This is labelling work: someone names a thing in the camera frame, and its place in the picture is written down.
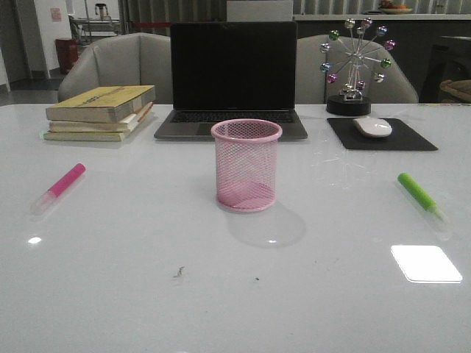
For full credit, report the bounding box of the pink mesh pen holder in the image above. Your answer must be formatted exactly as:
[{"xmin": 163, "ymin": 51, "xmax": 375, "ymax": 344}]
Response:
[{"xmin": 210, "ymin": 118, "xmax": 283, "ymax": 212}]

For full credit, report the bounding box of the green highlighter pen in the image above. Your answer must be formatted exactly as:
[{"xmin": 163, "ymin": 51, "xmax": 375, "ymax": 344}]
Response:
[{"xmin": 397, "ymin": 173, "xmax": 449, "ymax": 223}]

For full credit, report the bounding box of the pink highlighter pen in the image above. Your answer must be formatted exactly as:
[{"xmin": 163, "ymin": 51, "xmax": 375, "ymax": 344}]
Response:
[{"xmin": 30, "ymin": 163, "xmax": 86, "ymax": 215}]

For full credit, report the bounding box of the grey laptop computer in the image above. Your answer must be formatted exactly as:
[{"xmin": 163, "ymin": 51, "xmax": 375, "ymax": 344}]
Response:
[{"xmin": 155, "ymin": 21, "xmax": 308, "ymax": 140}]

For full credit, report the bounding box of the middle white book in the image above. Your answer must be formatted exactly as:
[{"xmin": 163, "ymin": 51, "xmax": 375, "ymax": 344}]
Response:
[{"xmin": 49, "ymin": 103, "xmax": 153, "ymax": 132}]

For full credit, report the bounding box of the white computer mouse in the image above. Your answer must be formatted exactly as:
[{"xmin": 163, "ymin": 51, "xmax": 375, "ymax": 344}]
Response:
[{"xmin": 353, "ymin": 116, "xmax": 392, "ymax": 138}]

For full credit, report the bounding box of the left grey armchair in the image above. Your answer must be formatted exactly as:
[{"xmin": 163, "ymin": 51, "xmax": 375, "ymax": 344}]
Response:
[{"xmin": 57, "ymin": 32, "xmax": 173, "ymax": 104}]

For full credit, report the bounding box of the grey armchair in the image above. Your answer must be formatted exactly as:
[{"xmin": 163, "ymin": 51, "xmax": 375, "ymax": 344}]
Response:
[
  {"xmin": 295, "ymin": 35, "xmax": 418, "ymax": 104},
  {"xmin": 57, "ymin": 32, "xmax": 173, "ymax": 104}
]

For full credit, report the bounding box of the right grey armchair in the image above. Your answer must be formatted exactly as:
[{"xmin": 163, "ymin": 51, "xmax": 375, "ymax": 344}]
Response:
[{"xmin": 295, "ymin": 35, "xmax": 418, "ymax": 104}]

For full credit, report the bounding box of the top yellow book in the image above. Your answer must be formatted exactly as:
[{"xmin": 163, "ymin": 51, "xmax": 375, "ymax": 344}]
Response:
[{"xmin": 46, "ymin": 85, "xmax": 155, "ymax": 123}]

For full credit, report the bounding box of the ferris wheel desk ornament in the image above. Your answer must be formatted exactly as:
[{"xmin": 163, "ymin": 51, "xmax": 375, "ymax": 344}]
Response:
[{"xmin": 319, "ymin": 17, "xmax": 392, "ymax": 116}]

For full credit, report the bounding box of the black mouse pad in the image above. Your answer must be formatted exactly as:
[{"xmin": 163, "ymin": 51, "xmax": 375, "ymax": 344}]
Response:
[{"xmin": 327, "ymin": 118, "xmax": 438, "ymax": 151}]

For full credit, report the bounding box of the bottom yellow-green book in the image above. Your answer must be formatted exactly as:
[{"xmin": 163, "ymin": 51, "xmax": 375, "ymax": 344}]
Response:
[{"xmin": 41, "ymin": 111, "xmax": 152, "ymax": 142}]

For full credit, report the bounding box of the red trash bin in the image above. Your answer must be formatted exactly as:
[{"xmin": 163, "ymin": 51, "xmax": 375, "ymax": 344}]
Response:
[{"xmin": 55, "ymin": 38, "xmax": 78, "ymax": 74}]

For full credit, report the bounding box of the metal cart in background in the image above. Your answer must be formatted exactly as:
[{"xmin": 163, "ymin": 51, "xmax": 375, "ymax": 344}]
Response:
[{"xmin": 66, "ymin": 0, "xmax": 121, "ymax": 43}]

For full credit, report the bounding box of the fruit bowl on counter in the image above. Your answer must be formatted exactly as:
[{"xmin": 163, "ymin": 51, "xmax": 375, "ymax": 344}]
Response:
[{"xmin": 378, "ymin": 0, "xmax": 412, "ymax": 15}]

